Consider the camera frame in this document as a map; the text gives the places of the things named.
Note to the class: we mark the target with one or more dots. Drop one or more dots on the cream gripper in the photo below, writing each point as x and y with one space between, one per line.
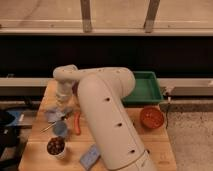
62 100

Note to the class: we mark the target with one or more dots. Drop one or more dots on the light blue towel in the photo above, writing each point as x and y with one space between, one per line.
54 114

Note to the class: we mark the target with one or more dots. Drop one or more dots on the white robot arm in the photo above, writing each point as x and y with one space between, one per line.
99 92

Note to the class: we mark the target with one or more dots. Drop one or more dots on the orange carrot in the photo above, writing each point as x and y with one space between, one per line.
77 123

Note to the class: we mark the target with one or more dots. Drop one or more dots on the purple bowl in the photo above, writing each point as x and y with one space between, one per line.
75 89

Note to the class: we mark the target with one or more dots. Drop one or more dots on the blue cup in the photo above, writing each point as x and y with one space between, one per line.
60 129

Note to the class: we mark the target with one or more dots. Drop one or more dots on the white cup of chocolates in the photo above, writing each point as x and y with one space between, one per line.
56 147

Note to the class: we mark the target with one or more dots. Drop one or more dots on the black chair with blue item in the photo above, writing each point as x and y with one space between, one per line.
9 138

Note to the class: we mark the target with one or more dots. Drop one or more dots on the blue sponge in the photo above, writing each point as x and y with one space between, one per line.
90 157

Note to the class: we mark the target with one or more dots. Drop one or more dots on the green plastic tray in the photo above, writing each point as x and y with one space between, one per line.
146 91

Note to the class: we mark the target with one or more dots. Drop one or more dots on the red orange bowl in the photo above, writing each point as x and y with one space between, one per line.
151 117

